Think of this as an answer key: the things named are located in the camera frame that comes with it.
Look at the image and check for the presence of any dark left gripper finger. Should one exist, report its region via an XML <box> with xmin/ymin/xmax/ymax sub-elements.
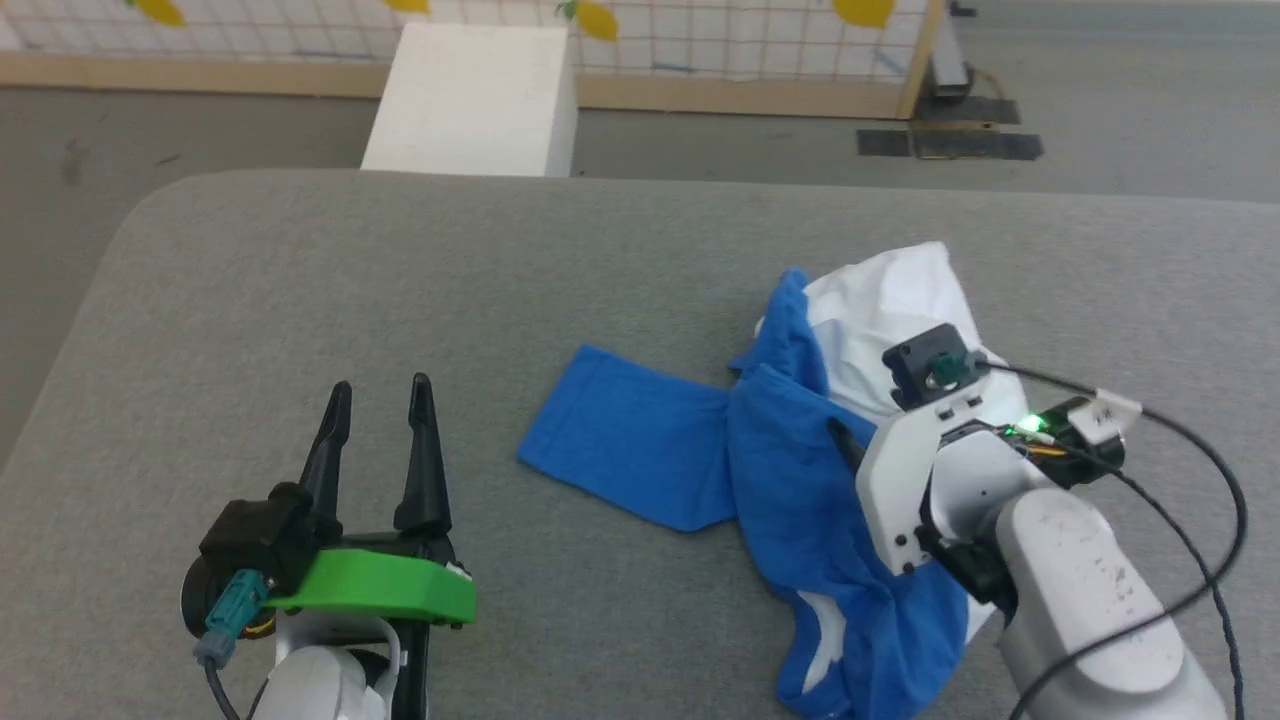
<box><xmin>300</xmin><ymin>381</ymin><xmax>353</xmax><ymax>523</ymax></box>
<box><xmin>395</xmin><ymin>373</ymin><xmax>453</xmax><ymax>537</ymax></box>

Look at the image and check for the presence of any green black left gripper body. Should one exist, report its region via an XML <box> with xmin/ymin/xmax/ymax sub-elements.
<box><xmin>265</xmin><ymin>530</ymin><xmax>477</xmax><ymax>627</ymax></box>

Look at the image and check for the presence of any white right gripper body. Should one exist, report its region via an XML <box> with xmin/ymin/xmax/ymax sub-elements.
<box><xmin>857</xmin><ymin>400</ymin><xmax>1007</xmax><ymax>577</ymax></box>

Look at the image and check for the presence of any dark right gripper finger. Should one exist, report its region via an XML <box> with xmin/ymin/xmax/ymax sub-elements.
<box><xmin>828</xmin><ymin>419</ymin><xmax>874</xmax><ymax>474</ymax></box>

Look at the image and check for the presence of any blue and white garment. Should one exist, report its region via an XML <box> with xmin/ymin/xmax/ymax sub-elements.
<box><xmin>517</xmin><ymin>241</ymin><xmax>1003</xmax><ymax>720</ymax></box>

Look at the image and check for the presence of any wide black floor mat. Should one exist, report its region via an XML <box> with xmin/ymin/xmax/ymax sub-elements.
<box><xmin>856</xmin><ymin>128</ymin><xmax>1045</xmax><ymax>162</ymax></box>

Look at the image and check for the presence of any small black floor mat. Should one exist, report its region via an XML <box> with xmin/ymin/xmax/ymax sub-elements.
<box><xmin>915</xmin><ymin>95</ymin><xmax>1022</xmax><ymax>127</ymax></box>

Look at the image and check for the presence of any white rectangular box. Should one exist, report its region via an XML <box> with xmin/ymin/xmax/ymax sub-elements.
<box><xmin>360</xmin><ymin>22</ymin><xmax>579</xmax><ymax>179</ymax></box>

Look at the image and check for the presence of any lemon print grid panel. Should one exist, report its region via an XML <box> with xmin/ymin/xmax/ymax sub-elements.
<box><xmin>0</xmin><ymin>0</ymin><xmax>949</xmax><ymax>121</ymax></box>

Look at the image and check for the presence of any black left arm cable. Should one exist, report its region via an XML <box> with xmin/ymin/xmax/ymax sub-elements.
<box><xmin>203</xmin><ymin>655</ymin><xmax>244</xmax><ymax>720</ymax></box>

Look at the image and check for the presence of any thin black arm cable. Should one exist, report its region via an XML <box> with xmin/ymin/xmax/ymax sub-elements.
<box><xmin>1095</xmin><ymin>465</ymin><xmax>1246</xmax><ymax>720</ymax></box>

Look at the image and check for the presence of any long black looping cable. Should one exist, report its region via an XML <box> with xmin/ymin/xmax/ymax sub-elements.
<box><xmin>975</xmin><ymin>358</ymin><xmax>1249</xmax><ymax>720</ymax></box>

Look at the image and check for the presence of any grey metal panel bracket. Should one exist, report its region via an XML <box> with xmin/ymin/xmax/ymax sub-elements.
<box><xmin>930</xmin><ymin>10</ymin><xmax>976</xmax><ymax>101</ymax></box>

